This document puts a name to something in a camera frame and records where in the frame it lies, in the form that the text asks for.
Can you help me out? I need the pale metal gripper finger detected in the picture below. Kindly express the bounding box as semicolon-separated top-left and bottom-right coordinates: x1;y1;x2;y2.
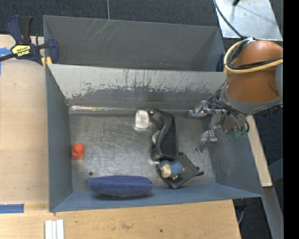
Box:
195;130;218;154
188;100;208;118

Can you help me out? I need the black flat tray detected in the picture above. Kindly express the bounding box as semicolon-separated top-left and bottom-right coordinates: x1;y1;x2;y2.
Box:
161;151;205;190

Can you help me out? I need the black and grey brush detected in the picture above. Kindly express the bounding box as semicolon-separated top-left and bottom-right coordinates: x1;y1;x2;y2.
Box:
149;109;179;161

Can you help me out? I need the blue toy sheep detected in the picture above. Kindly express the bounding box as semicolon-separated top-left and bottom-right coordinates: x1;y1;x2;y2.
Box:
156;159;185;181

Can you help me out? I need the small clear plastic bottle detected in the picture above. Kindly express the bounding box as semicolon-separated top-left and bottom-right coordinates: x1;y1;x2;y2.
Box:
134;109;150;131

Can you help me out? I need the grey metal bin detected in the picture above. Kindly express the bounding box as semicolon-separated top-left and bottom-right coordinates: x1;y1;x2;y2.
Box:
42;15;265;213

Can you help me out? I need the dark blue sponge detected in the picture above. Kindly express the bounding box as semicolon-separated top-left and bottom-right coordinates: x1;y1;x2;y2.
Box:
89;175;154;199

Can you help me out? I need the orange-red studded block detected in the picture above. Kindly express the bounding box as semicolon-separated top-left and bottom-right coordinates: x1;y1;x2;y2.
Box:
71;143;86;160

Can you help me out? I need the pale wood board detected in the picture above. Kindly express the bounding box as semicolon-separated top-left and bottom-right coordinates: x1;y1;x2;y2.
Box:
0;58;50;205

